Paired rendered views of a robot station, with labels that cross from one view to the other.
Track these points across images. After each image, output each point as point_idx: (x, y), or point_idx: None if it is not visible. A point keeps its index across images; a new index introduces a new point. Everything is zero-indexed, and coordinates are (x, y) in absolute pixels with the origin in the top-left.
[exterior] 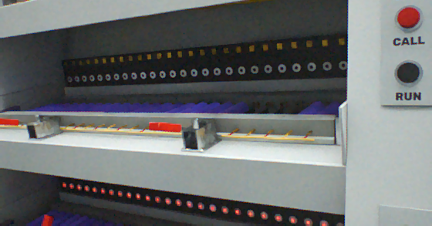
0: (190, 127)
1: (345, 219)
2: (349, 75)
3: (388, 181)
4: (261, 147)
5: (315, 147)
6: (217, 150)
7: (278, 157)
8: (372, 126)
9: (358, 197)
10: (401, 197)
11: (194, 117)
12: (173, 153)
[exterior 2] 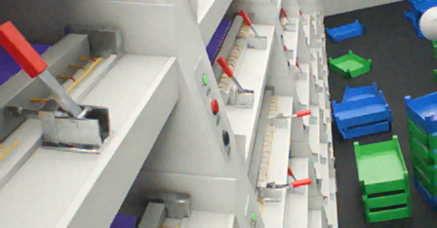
0: (289, 115)
1: (296, 110)
2: (286, 70)
3: (294, 94)
4: (278, 111)
5: (276, 101)
6: None
7: (289, 106)
8: None
9: (295, 102)
10: (295, 95)
11: (282, 113)
12: (290, 130)
